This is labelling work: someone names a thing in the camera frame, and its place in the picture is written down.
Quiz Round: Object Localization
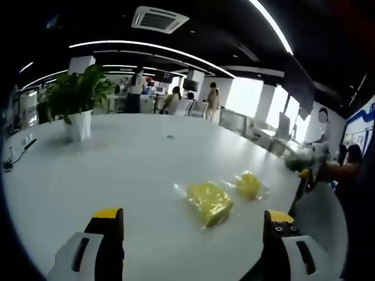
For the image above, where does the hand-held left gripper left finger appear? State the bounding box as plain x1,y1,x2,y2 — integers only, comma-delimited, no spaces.
46,207,125,281

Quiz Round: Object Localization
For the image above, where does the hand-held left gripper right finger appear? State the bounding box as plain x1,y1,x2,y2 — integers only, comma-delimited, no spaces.
262,210,338,281

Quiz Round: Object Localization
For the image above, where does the small yellow bagged sponge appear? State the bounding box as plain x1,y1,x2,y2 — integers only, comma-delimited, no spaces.
234,171,264,201

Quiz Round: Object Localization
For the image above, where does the grey chair back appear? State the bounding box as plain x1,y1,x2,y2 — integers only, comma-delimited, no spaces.
288,181,350,272

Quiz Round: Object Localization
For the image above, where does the dark hanging ceiling panel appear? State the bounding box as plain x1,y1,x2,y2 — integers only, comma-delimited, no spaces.
281,54,316,121

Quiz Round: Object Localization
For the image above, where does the person's dark clothing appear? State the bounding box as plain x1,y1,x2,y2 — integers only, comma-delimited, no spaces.
333,159,375,281

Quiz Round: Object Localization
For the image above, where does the white plant pot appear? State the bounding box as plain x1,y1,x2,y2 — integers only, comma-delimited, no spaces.
63,110,93,143

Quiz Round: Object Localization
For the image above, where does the white office chair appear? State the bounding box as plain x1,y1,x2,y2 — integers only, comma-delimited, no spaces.
179,98,207,118

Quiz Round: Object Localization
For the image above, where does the long ceiling light strip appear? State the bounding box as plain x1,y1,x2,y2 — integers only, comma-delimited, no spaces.
248,0,295,56

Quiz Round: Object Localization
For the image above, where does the black monitor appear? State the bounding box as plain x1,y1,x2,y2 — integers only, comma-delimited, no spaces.
183,79,200,92

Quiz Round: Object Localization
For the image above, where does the green potted plant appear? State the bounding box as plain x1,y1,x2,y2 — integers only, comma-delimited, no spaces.
37,63,115,125

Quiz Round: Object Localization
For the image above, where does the curved ceiling light strip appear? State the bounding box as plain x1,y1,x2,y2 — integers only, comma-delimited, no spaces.
69,40,237,79

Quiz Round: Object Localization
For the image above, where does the ceiling air vent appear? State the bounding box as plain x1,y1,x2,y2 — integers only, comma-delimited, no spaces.
131,5,190,35

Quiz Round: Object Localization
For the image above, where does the blue wall poster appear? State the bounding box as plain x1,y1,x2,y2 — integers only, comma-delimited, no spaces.
342,98,375,160

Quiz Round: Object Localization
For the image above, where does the black cable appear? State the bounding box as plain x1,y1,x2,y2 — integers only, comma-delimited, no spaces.
2,138,38,170

